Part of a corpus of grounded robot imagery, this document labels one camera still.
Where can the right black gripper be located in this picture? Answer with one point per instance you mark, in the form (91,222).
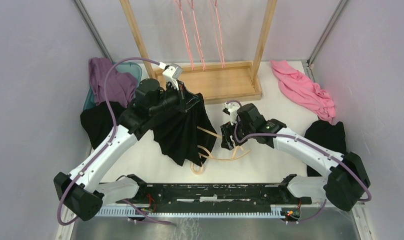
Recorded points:
(226,131)

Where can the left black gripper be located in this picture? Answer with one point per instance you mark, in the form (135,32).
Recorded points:
(186,100)

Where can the black pleated skirt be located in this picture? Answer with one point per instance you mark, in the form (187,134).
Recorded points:
(180,136)

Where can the black garment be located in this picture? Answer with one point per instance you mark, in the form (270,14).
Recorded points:
(97,123)
(327,135)

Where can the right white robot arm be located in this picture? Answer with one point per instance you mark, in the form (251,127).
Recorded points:
(342,180)

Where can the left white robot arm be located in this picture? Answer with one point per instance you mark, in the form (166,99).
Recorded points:
(81,190)

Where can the wooden hanger rack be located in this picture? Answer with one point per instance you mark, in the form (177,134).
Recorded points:
(238,80)

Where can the purple garment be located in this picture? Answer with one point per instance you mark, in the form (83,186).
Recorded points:
(109,84)

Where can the teal plastic basket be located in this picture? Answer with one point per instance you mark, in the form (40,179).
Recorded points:
(128,67)

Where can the pink garment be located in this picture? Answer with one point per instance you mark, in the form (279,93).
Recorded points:
(301,90)

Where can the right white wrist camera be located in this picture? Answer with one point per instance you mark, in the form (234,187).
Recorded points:
(231,108)

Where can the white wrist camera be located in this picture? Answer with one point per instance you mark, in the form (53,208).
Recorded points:
(231,108)
(171,72)

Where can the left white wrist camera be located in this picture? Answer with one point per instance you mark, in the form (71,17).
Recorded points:
(171,72)

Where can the pink wire hanger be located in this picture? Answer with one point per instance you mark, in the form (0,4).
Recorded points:
(190,31)
(213,6)

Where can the slotted grey cable duct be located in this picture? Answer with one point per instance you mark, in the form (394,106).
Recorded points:
(128,211)

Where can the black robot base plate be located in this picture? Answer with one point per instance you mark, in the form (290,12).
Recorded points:
(215,198)

